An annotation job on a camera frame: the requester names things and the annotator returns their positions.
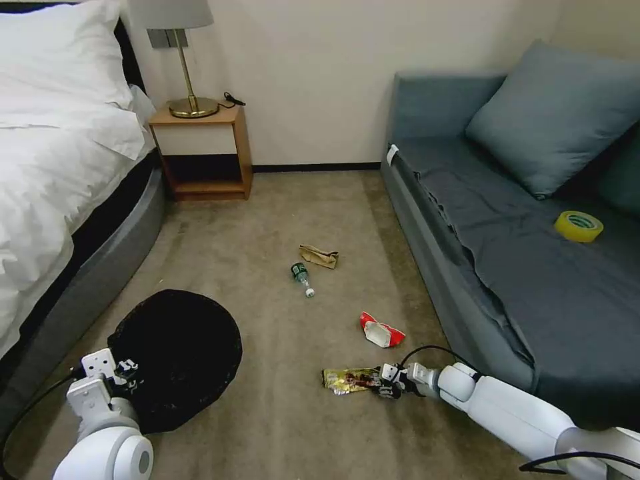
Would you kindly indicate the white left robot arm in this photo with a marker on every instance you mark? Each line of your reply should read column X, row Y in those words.
column 105, row 440

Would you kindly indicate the gold snack wrapper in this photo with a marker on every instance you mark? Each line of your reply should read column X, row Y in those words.
column 347, row 381

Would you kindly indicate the red and white carton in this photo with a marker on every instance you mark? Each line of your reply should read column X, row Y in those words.
column 380, row 332

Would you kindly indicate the large blue-grey cushion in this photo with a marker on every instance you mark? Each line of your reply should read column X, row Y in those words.
column 545, row 120

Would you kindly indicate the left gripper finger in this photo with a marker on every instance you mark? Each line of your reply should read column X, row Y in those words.
column 126, row 365
column 132, row 385

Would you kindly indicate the black trash bin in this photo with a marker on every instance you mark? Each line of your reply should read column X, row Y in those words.
column 185, row 350

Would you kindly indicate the white duvet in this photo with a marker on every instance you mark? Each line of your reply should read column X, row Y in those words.
column 55, row 170

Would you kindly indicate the brass table lamp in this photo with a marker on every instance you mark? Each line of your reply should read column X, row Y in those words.
column 187, row 107

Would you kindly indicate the yellow tape roll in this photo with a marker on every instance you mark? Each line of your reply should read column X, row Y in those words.
column 575, row 231

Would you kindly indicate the wooden nightstand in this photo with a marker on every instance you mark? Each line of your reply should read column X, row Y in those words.
column 200, row 135

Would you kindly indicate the grey-blue sofa sheet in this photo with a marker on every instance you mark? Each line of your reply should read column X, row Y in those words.
column 550, row 290

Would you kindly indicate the crumpled brown paper bag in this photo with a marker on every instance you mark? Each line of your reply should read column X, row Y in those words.
column 320, row 256

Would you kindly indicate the dark teal cushion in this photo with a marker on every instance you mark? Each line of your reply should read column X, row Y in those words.
column 625, row 185

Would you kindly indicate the green plastic bottle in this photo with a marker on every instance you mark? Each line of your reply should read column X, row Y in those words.
column 299, row 272

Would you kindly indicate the black bed headboard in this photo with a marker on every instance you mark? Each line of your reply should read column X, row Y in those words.
column 129, row 55

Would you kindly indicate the white pillow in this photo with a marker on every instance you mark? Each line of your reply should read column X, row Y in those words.
column 55, row 50

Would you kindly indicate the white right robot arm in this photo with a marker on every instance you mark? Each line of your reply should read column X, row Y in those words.
column 510, row 410

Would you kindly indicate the white sofa tag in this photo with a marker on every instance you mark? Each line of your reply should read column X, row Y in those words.
column 393, row 155

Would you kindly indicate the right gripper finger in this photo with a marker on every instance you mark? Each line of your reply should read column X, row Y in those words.
column 389, row 372
column 387, row 391

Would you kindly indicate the grey padded bed base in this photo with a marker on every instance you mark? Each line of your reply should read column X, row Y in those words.
column 115, row 250

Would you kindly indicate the grey wall switch panel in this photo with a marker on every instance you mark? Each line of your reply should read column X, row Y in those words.
column 161, row 39

